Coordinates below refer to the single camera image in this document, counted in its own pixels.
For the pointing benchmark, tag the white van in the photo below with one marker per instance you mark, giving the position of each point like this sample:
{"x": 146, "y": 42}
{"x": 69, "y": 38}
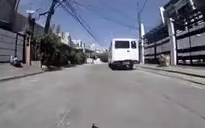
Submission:
{"x": 123, "y": 55}

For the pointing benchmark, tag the row of pale buildings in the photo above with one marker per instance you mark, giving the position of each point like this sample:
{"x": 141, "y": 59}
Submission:
{"x": 77, "y": 44}

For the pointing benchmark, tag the grey concrete road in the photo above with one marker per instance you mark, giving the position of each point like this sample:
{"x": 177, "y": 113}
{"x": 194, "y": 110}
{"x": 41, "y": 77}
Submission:
{"x": 106, "y": 96}

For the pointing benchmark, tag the green bushes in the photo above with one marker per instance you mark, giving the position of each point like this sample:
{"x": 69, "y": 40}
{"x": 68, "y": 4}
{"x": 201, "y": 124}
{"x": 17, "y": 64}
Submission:
{"x": 53, "y": 51}

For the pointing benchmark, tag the thin utility pole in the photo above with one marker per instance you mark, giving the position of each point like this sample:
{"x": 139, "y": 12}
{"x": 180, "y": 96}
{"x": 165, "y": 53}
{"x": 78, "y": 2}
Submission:
{"x": 139, "y": 16}

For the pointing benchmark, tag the robot's own part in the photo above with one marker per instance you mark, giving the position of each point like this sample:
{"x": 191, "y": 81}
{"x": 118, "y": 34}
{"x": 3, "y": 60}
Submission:
{"x": 94, "y": 126}

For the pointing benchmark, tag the dark utility pole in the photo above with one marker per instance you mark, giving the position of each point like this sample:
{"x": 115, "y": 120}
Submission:
{"x": 49, "y": 16}

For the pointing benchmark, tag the raised concrete pavement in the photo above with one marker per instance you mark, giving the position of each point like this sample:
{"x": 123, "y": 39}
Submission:
{"x": 10, "y": 71}
{"x": 183, "y": 71}

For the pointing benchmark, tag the building with white-posted fence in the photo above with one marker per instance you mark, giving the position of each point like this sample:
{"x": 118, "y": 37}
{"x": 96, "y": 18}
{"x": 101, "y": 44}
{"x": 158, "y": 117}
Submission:
{"x": 190, "y": 41}

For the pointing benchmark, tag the building with grey panelled wall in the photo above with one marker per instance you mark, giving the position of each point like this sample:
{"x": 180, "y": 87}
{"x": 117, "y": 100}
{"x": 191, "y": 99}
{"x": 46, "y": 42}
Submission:
{"x": 5, "y": 45}

